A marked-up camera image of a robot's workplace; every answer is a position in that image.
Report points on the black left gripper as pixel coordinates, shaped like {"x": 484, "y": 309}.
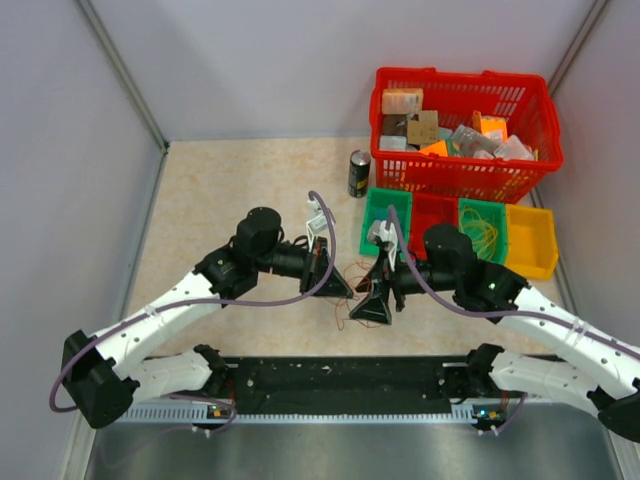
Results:
{"x": 316, "y": 266}

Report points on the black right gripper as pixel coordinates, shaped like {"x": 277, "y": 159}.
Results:
{"x": 373, "y": 308}

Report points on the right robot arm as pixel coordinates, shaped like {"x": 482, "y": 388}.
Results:
{"x": 593, "y": 372}

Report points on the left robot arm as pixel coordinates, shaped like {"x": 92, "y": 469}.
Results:
{"x": 107, "y": 372}

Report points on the left green bin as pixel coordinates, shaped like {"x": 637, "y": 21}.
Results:
{"x": 377, "y": 202}

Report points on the green bin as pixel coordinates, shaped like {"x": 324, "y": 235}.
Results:
{"x": 485, "y": 223}
{"x": 377, "y": 202}

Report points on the red bin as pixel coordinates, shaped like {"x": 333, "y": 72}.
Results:
{"x": 429, "y": 210}

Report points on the dark drink can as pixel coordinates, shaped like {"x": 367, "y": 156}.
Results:
{"x": 358, "y": 173}

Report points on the right green bin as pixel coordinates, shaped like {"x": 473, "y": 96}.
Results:
{"x": 485, "y": 223}

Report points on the yellow bin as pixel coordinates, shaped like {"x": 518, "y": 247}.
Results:
{"x": 532, "y": 245}

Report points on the brown cardboard box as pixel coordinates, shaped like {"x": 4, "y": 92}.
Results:
{"x": 423, "y": 128}

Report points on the clear plastic bags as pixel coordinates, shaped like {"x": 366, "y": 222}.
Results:
{"x": 470, "y": 143}

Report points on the red plastic basket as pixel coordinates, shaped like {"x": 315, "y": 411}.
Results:
{"x": 522, "y": 99}

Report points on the orange box in basket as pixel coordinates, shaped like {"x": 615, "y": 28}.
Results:
{"x": 402, "y": 101}

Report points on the orange packet in basket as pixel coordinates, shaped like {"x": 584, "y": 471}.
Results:
{"x": 492, "y": 127}

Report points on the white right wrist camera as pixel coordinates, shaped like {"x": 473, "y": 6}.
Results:
{"x": 384, "y": 235}

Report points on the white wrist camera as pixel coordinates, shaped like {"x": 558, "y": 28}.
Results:
{"x": 319, "y": 220}
{"x": 384, "y": 235}

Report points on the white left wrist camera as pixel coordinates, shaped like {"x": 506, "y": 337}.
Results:
{"x": 319, "y": 220}

